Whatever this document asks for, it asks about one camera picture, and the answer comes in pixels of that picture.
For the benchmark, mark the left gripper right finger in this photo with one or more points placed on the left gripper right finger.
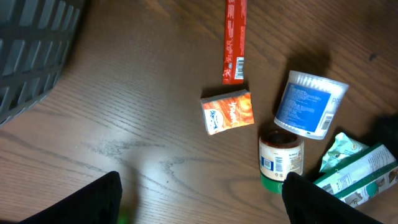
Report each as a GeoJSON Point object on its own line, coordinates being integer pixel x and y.
{"type": "Point", "coordinates": [306, 203]}

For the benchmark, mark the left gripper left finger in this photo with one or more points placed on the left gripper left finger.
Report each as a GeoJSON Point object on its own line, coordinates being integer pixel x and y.
{"type": "Point", "coordinates": [98, 203]}

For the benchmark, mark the green lid jar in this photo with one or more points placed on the green lid jar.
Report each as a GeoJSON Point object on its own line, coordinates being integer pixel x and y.
{"type": "Point", "coordinates": [280, 152]}

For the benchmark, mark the pale green wipes packet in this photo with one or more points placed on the pale green wipes packet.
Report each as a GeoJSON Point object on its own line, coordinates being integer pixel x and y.
{"type": "Point", "coordinates": [342, 148]}

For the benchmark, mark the green white package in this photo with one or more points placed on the green white package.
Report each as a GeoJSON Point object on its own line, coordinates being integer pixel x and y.
{"type": "Point", "coordinates": [362, 176]}

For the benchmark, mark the white jar blue label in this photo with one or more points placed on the white jar blue label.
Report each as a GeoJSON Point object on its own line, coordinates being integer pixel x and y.
{"type": "Point", "coordinates": [309, 104]}

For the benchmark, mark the orange small box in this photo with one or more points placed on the orange small box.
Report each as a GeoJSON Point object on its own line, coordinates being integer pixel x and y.
{"type": "Point", "coordinates": [227, 111]}

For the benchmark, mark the red white small packet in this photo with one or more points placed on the red white small packet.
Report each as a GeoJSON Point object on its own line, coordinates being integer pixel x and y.
{"type": "Point", "coordinates": [234, 41]}

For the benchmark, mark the grey plastic mesh basket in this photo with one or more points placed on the grey plastic mesh basket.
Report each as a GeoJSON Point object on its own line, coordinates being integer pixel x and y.
{"type": "Point", "coordinates": [36, 37]}

